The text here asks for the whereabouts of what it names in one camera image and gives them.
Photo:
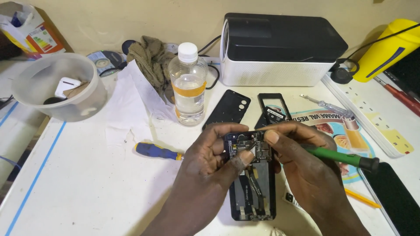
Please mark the person's right hand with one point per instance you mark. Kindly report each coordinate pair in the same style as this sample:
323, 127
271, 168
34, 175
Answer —
305, 164

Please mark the person's left hand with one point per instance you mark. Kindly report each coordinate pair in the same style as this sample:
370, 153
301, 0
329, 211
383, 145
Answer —
205, 157

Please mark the black smartphone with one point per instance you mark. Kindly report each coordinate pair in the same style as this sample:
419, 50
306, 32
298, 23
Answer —
252, 186

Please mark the printed paper flyer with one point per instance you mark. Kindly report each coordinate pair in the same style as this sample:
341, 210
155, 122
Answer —
347, 137

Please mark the black phone back cover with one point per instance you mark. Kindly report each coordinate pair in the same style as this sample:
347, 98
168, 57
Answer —
228, 108

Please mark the black phone battery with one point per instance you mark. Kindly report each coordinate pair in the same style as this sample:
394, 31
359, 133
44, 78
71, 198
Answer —
272, 117

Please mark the yellow pencil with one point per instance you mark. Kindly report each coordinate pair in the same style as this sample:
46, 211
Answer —
362, 198

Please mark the clear plastic bottle orange label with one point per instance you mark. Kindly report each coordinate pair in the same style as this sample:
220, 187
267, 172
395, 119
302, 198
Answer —
188, 87

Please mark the white power strip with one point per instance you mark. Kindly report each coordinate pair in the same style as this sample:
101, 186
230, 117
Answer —
370, 114

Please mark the white tissue paper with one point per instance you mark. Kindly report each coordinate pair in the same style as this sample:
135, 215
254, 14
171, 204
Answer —
131, 101

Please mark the brown cloth rag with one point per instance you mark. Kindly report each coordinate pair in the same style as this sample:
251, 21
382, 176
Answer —
151, 62

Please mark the yellow plastic container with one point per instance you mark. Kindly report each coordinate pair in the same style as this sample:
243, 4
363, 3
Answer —
387, 52

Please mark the compact disc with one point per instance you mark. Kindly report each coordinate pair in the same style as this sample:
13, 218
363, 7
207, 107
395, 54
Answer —
105, 60

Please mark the brown cardboard piece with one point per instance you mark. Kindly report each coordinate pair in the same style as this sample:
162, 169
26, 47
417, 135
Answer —
76, 90

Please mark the white earbuds case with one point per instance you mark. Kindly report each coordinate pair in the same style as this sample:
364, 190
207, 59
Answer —
65, 86

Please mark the black round lid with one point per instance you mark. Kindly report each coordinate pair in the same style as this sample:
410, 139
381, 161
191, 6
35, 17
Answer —
52, 100

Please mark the translucent plastic bowl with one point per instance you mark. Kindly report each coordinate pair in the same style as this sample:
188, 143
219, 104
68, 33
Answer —
55, 88

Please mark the cardboard box with energy label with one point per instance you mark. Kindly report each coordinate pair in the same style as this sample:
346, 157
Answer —
31, 31

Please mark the black phone frame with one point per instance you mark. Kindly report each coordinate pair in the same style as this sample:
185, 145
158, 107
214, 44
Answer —
261, 105

